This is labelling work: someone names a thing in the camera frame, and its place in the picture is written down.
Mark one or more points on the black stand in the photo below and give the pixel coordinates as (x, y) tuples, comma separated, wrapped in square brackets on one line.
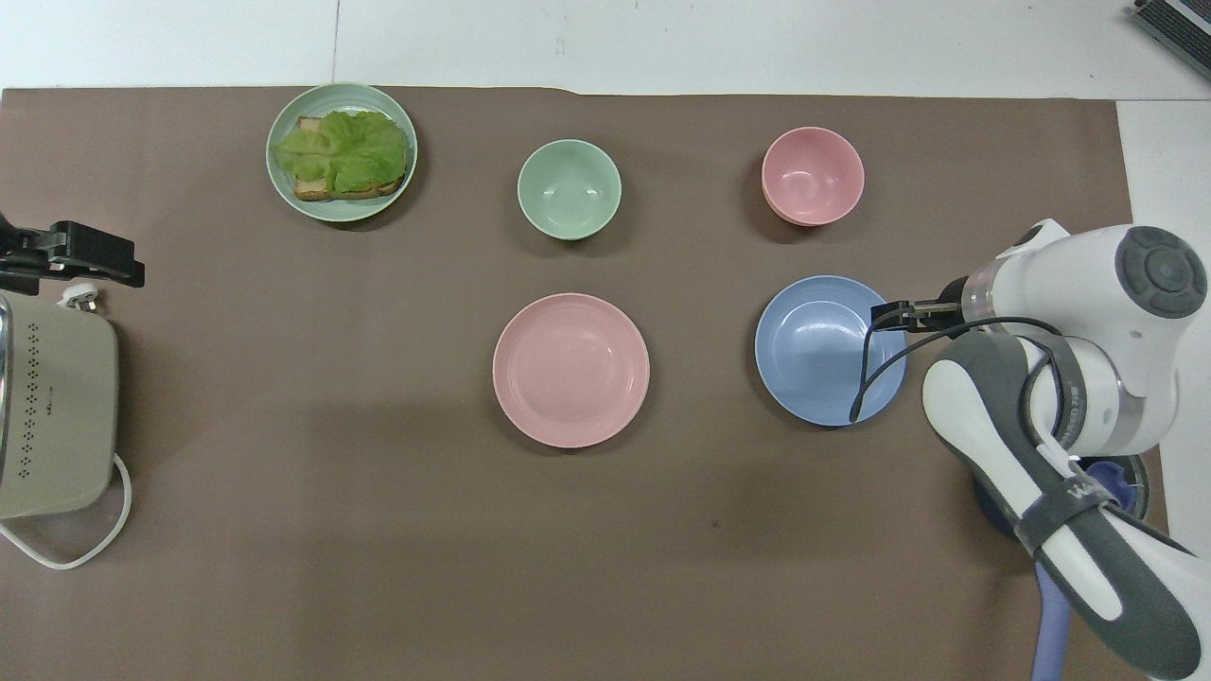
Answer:
[(85, 253)]

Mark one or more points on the pink bowl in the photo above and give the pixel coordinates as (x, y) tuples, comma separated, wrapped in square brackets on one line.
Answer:
[(813, 175)]

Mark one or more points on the green plate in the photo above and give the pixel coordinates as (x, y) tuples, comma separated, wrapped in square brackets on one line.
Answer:
[(284, 180)]

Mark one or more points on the toast slice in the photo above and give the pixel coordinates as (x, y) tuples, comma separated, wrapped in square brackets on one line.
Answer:
[(312, 187)]

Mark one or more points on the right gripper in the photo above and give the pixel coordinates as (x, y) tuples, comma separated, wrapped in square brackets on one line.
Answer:
[(951, 307)]

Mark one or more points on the blue plate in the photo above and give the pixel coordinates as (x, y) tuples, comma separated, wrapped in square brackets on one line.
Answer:
[(814, 355)]

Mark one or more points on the green bowl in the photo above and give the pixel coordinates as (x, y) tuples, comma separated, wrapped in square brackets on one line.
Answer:
[(569, 189)]

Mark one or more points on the green lettuce leaf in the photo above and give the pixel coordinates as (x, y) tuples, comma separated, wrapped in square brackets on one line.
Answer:
[(345, 147)]

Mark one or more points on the beige toaster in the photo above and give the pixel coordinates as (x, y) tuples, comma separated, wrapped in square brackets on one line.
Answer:
[(57, 416)]

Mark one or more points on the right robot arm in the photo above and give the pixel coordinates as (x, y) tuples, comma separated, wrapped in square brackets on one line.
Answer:
[(1069, 274)]

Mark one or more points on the grey ribbed device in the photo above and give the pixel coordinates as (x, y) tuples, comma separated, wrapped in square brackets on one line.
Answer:
[(1178, 21)]

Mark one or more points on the pink plate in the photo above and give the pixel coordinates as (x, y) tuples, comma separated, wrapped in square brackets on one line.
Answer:
[(570, 370)]

